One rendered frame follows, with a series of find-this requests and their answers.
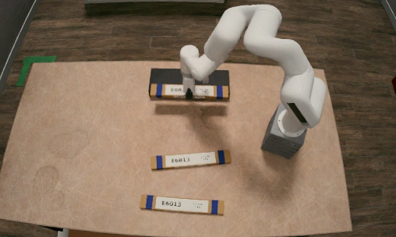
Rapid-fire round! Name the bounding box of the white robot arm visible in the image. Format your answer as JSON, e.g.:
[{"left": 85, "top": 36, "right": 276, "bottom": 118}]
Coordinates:
[{"left": 180, "top": 5, "right": 327, "bottom": 137}]

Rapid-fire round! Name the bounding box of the tan flat pack with white e6013 label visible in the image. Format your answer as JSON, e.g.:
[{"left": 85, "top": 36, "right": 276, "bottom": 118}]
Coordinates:
[{"left": 140, "top": 194, "right": 225, "bottom": 214}]

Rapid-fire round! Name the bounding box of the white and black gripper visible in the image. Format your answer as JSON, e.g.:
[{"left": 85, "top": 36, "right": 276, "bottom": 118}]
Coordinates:
[{"left": 183, "top": 76, "right": 195, "bottom": 99}]

